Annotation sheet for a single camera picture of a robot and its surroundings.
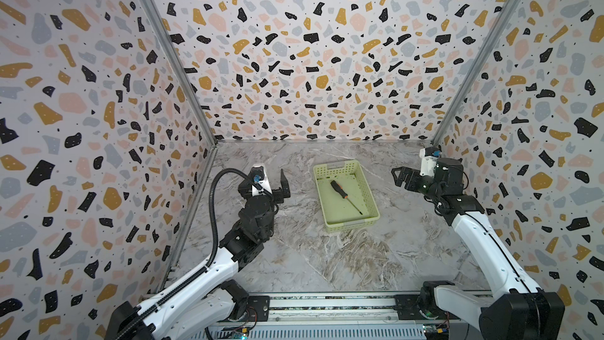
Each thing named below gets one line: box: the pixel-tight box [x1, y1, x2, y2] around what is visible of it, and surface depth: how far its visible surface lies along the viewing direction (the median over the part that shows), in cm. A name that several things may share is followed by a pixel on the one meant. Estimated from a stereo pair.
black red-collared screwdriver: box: [330, 180, 364, 216], surface depth 104 cm
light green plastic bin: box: [313, 158, 380, 233], surface depth 104 cm
